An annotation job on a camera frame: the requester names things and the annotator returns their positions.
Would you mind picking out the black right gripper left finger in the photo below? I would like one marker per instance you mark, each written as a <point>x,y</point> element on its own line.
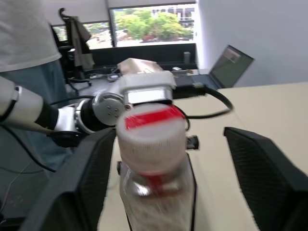
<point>72,187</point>

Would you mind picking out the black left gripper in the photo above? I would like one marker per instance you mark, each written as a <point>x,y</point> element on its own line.
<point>192,142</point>

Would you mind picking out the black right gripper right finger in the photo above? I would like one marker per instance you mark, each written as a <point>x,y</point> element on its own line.
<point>269,178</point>

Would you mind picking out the clear bottle with white cap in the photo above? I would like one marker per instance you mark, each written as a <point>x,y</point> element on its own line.
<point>154,149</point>

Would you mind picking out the black office chair base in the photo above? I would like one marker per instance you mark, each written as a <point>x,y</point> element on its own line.
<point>78,84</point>

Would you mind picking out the open grey laptop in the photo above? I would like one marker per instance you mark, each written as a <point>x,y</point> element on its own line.
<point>228,65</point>

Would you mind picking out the grey cylinder container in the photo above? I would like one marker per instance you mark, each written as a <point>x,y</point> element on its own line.
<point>187,57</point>

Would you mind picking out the grey jacket on rack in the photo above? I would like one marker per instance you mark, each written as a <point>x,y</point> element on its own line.
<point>80,45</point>

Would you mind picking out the black low cabinet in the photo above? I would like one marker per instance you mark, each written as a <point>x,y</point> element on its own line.
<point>144,54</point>

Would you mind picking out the small window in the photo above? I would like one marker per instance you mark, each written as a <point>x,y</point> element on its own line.
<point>96,36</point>

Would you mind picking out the person in white shirt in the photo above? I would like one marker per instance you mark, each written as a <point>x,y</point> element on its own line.
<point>26,38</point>

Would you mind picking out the large window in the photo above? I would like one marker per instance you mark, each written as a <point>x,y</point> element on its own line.
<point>154,26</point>

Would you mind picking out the black coat rack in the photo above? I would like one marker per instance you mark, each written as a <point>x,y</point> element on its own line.
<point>63,15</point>

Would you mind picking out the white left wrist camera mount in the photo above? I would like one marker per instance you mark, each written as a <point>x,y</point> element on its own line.
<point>146,83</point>

